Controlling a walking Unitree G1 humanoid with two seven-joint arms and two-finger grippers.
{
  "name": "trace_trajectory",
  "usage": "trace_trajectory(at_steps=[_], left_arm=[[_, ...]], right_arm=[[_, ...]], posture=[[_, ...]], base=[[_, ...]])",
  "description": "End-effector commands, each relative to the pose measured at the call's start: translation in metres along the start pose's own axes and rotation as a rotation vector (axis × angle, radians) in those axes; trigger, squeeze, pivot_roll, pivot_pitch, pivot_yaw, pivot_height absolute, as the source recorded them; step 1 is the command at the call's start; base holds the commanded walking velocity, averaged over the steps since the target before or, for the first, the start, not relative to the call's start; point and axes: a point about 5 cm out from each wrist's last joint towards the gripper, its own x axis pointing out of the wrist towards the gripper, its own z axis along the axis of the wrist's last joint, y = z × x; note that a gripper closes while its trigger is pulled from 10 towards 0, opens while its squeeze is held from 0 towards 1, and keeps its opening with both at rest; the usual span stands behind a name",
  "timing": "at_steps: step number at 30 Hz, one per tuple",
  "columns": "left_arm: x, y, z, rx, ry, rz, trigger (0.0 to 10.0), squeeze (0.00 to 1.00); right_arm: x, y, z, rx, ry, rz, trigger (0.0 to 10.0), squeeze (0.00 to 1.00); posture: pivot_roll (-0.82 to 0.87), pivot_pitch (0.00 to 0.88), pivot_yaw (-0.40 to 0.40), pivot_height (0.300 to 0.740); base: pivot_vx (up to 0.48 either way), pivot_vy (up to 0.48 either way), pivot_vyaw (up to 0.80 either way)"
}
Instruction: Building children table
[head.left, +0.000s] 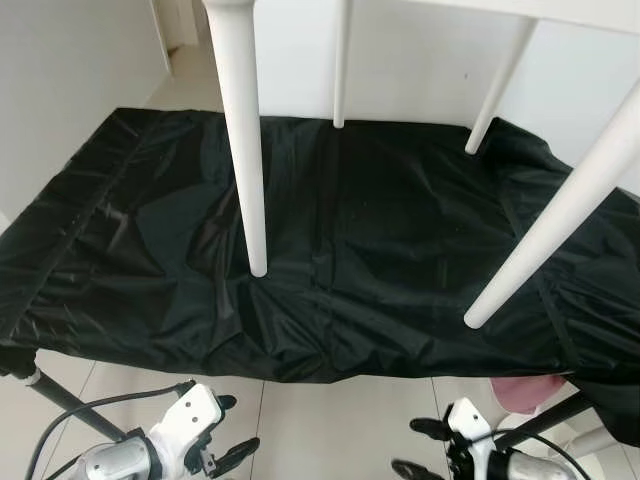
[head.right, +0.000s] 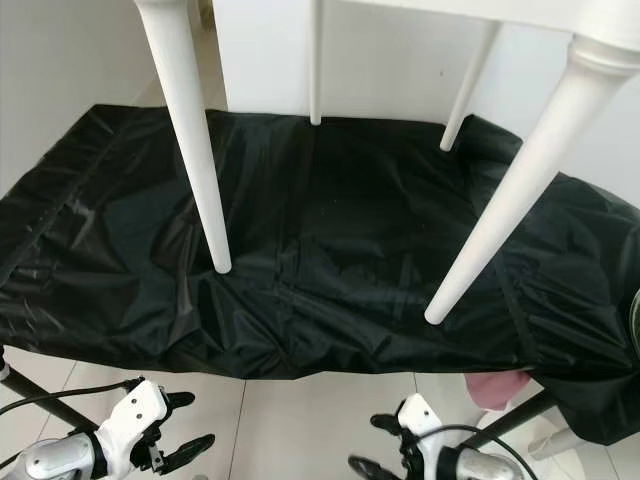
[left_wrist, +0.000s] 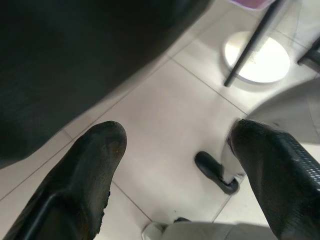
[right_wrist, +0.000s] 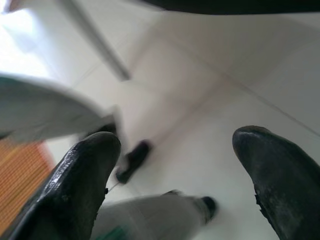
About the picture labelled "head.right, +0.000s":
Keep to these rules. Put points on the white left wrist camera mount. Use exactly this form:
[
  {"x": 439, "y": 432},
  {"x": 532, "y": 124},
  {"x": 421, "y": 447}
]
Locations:
[{"x": 135, "y": 412}]

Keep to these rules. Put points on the black metal table frame leg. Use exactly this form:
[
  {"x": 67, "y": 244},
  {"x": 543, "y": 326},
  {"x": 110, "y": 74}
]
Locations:
[
  {"x": 520, "y": 418},
  {"x": 50, "y": 398}
]

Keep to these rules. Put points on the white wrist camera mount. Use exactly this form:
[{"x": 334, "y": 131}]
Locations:
[
  {"x": 135, "y": 412},
  {"x": 420, "y": 415}
]

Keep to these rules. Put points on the white plastic table leg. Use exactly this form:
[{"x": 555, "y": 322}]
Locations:
[
  {"x": 470, "y": 85},
  {"x": 316, "y": 60},
  {"x": 520, "y": 190},
  {"x": 190, "y": 130}
]

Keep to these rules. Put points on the pink plastic stool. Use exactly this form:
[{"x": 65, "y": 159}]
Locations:
[{"x": 495, "y": 388}]

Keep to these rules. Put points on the white plastic table top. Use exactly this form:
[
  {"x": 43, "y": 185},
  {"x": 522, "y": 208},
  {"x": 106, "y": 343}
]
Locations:
[{"x": 510, "y": 12}]

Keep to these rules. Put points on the grey round fan grille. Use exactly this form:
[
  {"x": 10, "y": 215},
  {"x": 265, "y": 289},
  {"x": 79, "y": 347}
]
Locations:
[{"x": 636, "y": 315}]

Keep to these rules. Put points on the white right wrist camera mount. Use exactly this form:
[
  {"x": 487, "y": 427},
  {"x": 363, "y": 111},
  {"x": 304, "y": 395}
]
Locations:
[{"x": 420, "y": 415}]

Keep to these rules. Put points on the black cloth table cover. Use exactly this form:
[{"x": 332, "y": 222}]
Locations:
[{"x": 360, "y": 230}]

